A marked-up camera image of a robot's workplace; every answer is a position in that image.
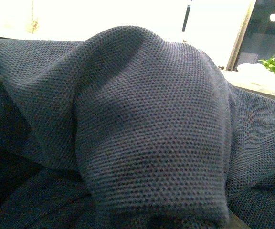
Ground dark blue knit garment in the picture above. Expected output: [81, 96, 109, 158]
[0, 26, 275, 229]

